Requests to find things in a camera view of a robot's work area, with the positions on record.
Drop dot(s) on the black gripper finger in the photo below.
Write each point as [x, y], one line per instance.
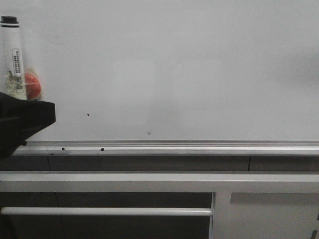
[21, 119]

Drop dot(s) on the white marker with black cap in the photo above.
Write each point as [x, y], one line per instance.
[15, 74]

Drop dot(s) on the white whiteboard with aluminium frame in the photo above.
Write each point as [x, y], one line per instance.
[174, 76]

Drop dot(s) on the red round magnet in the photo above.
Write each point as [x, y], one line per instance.
[33, 87]

